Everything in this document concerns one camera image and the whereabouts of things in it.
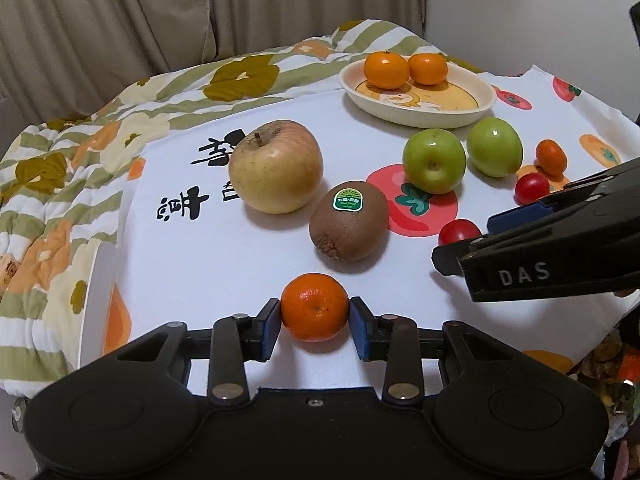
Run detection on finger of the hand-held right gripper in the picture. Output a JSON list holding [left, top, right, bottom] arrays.
[[487, 157, 640, 234], [431, 194, 640, 304]]

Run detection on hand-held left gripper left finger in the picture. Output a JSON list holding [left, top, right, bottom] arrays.
[[102, 297, 281, 407]]

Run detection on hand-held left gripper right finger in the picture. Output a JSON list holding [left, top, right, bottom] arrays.
[[349, 296, 516, 405]]

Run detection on red cherry tomato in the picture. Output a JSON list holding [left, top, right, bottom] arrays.
[[438, 218, 483, 247], [515, 172, 551, 205]]

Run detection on orange tangerine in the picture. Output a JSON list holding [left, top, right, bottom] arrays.
[[363, 50, 411, 89], [408, 53, 448, 86], [280, 272, 350, 343]]

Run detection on small orange tomato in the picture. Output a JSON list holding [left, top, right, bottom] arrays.
[[535, 139, 568, 177]]

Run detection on green apple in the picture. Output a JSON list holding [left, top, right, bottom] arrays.
[[402, 128, 467, 195], [466, 117, 524, 178]]

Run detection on brown kiwi with green sticker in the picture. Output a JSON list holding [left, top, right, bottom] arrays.
[[309, 180, 390, 263]]

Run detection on cream oval plate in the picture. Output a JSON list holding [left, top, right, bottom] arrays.
[[338, 57, 497, 129]]

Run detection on yellow red apple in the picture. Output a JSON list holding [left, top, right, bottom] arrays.
[[228, 120, 324, 215]]

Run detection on white printed cloth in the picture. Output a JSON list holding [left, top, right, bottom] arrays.
[[77, 62, 640, 403]]

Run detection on floral striped quilt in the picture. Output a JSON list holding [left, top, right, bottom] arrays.
[[0, 19, 451, 396]]

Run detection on beige curtain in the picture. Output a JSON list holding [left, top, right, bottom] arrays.
[[0, 0, 426, 126]]

